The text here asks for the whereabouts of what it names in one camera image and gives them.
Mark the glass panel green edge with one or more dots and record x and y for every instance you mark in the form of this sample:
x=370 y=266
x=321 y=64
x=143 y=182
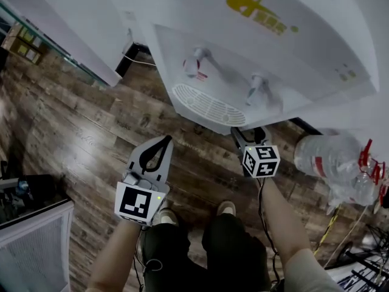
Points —
x=60 y=53

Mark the person's right beige shoe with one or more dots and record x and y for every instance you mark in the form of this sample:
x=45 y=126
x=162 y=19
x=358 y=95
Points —
x=226 y=208

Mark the white mesh appliance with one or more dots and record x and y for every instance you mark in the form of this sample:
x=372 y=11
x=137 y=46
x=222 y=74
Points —
x=33 y=251

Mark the white water dispenser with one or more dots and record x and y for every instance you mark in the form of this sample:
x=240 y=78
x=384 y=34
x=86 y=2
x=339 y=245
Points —
x=282 y=56

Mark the clear plastic bottle red label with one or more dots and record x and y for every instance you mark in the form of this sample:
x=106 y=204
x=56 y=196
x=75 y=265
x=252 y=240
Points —
x=331 y=157

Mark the person's left forearm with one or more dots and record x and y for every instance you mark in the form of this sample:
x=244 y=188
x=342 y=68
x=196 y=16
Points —
x=117 y=254

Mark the person's black trousers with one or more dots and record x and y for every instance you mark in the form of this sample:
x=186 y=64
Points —
x=231 y=254

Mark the person's left beige shoe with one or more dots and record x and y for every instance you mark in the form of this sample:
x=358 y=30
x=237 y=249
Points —
x=168 y=216

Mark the white drip tray grille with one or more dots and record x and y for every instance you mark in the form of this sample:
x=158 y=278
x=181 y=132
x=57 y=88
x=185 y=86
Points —
x=209 y=106

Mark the black metal stand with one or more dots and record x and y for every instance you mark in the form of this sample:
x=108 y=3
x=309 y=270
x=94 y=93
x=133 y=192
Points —
x=367 y=263

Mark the person's beige shoe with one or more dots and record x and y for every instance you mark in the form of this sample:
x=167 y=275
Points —
x=226 y=208
x=168 y=216

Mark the red water tap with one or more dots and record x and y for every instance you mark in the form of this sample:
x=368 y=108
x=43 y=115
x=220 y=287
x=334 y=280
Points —
x=192 y=65

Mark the person's light shirt sleeve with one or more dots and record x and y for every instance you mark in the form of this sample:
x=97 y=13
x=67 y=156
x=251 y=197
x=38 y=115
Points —
x=307 y=275

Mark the bundle of clear plastic bottles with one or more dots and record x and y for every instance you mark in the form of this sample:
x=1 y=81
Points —
x=355 y=189

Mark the black equipment box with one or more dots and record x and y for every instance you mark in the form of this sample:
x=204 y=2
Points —
x=33 y=193

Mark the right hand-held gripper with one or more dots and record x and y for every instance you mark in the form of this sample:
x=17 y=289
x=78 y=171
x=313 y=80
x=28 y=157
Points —
x=261 y=161

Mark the person's right forearm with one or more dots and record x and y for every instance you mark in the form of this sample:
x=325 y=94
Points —
x=281 y=224

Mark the cardboard box yellow labels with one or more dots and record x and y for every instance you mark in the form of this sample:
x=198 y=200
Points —
x=25 y=53
x=24 y=33

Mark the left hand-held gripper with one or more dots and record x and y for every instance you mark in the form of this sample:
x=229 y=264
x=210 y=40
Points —
x=136 y=201

